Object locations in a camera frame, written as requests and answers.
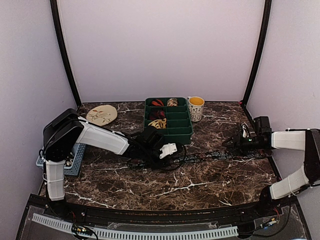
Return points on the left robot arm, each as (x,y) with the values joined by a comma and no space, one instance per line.
(69,129)

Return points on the round bird-pattern plate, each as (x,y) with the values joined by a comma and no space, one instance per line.
(102,115)

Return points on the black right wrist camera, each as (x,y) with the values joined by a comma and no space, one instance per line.
(262,125)

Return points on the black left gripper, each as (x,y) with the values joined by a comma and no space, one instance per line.
(155,165)

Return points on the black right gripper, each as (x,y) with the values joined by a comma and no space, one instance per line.
(236,144)

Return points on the white mug yellow inside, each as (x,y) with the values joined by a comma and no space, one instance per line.
(196,107)

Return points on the green compartment organizer tray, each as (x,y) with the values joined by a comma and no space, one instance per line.
(179,125)

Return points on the floral cream rolled tie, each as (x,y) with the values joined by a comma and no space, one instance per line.
(172,102)

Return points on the yellow patterned rolled tie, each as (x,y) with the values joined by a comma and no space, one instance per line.
(159,123)

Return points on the red navy striped rolled tie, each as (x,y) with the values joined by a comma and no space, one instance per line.
(156,103)

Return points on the black frame post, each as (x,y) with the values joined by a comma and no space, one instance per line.
(258,53)
(63,52)

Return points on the right black frame post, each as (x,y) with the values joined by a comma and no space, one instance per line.
(258,53)

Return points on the left black frame post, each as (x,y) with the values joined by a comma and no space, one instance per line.
(63,52)

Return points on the light blue plastic basket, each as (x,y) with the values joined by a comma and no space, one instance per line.
(73,161)

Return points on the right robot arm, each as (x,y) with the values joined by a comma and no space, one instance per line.
(297,155)

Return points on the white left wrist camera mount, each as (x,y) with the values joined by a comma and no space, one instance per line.
(167,149)

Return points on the maroon navy striped rolled tie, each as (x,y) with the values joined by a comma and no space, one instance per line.
(157,115)

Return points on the black front rail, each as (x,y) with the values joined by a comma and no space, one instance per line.
(238,215)

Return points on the white slotted cable duct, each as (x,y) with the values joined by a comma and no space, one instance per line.
(98,233)

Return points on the dark floral necktie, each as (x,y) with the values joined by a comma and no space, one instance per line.
(173,163)

